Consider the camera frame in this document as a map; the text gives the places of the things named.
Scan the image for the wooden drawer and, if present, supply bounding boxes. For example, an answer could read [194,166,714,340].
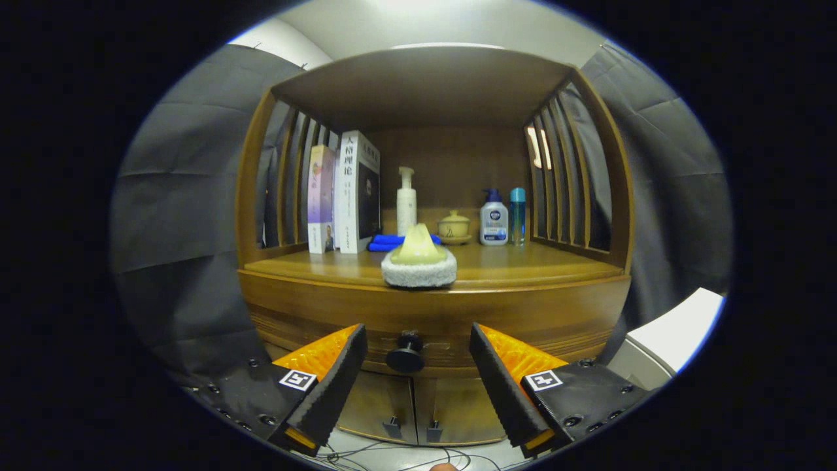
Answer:
[241,278,630,379]

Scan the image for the wooden cabinet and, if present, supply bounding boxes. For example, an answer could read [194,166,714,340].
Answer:
[234,44,635,447]

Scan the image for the black floor cables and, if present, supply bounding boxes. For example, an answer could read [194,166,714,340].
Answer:
[314,440,517,470]

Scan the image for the wooden countertop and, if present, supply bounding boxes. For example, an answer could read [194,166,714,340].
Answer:
[243,241,632,290]

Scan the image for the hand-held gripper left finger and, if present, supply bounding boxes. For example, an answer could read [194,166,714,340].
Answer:
[190,323,369,457]

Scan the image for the cream brush with grey pad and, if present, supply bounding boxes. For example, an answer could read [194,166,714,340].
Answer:
[381,223,458,289]

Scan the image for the white lotion bottle blue cap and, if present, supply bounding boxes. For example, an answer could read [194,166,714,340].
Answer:
[479,188,510,247]

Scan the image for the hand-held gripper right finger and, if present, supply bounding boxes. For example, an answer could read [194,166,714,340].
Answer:
[468,322,655,459]

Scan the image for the teal slim bottle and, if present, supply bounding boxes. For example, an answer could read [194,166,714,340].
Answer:
[509,187,527,247]

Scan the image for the yellow lidded teacup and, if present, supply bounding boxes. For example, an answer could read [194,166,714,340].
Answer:
[437,209,473,246]

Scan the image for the wooden cabinet door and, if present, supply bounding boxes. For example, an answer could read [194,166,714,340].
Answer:
[413,374,509,447]
[337,372,417,445]

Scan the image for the purple book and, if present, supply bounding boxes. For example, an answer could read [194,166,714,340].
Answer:
[307,145,337,254]

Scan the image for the white side table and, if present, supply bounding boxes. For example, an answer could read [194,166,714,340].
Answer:
[626,288,726,375]

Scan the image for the white pump bottle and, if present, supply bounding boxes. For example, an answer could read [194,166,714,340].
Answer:
[396,166,419,237]

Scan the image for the black drawer knob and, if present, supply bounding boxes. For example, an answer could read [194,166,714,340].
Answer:
[386,331,426,374]

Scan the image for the white book with portrait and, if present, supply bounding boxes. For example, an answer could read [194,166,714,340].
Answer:
[333,130,382,254]

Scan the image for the blue cloth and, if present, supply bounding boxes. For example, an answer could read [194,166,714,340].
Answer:
[367,233,443,253]

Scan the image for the black backdrop cloth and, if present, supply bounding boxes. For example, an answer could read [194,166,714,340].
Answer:
[110,39,733,387]

